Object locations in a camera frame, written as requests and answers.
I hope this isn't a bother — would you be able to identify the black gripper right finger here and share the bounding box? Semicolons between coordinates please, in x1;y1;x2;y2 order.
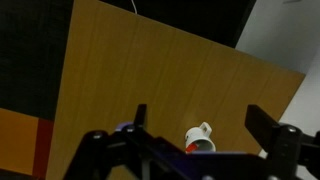
244;104;303;180

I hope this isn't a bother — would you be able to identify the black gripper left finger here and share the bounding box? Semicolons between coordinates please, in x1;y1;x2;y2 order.
63;103;148;180

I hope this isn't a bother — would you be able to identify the white cable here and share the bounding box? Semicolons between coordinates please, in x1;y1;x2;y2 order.
130;0;139;15

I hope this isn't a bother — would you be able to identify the red marker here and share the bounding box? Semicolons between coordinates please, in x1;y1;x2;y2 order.
185;143;200;154

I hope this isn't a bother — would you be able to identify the white mug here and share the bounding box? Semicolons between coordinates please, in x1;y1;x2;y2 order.
184;121;217;154

